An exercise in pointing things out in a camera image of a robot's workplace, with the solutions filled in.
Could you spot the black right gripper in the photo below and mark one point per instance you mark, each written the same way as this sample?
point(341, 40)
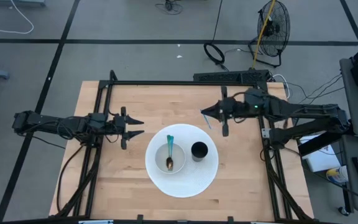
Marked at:
point(235, 109)

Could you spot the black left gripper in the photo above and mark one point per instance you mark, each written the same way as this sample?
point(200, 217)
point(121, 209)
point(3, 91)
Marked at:
point(115, 127)

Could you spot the blue drinking straw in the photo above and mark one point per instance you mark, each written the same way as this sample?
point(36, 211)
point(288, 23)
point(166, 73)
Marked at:
point(207, 123)

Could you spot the black cup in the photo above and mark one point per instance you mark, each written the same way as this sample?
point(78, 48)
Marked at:
point(199, 151)

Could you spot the white bowl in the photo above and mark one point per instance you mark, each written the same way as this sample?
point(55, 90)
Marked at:
point(179, 158)

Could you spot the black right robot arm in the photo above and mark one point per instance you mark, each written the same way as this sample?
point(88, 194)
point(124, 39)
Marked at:
point(297, 110)

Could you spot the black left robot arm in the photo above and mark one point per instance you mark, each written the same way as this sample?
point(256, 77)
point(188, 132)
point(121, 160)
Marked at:
point(57, 124)

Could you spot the black power box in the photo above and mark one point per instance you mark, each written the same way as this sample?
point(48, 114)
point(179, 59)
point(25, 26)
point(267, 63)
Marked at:
point(228, 76)

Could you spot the large white plate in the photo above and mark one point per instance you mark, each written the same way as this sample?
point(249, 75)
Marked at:
point(197, 180)

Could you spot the black floor fan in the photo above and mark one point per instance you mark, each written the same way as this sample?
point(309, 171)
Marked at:
point(273, 29)

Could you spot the white box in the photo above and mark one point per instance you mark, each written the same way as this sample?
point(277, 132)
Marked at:
point(320, 161)

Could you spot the yellow-labelled white container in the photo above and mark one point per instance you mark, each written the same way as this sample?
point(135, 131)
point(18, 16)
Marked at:
point(337, 175)

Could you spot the grey cart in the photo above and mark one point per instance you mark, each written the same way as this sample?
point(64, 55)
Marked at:
point(350, 149)

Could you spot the black metal table frame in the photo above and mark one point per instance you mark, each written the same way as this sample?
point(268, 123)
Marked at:
point(166, 83)

